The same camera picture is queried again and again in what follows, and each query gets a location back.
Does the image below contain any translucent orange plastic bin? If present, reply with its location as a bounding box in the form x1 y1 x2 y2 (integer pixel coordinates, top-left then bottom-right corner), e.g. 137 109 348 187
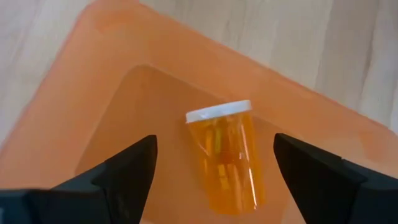
0 0 398 224

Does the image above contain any orange pill bottle white cap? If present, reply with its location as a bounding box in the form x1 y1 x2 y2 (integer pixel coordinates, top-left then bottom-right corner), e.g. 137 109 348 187
185 99 267 217

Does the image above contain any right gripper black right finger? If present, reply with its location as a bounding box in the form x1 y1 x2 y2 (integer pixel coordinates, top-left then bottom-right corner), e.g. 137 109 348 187
273 133 398 224

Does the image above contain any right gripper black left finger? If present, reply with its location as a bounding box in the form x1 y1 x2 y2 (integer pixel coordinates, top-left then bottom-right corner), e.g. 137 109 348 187
40 134 159 224

